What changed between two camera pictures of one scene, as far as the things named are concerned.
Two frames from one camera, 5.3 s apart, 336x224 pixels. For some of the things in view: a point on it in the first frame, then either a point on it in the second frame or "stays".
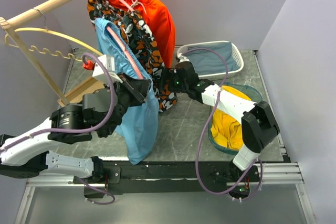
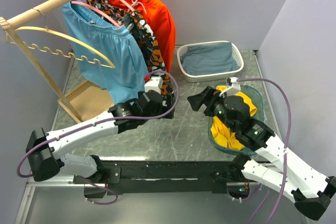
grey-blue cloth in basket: (207, 62) stays
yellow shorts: (227, 129) stays
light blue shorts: (139, 130) → (126, 83)
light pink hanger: (129, 7) stays
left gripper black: (138, 88) → (163, 108)
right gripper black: (168, 74) → (208, 96)
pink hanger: (126, 52) → (88, 4)
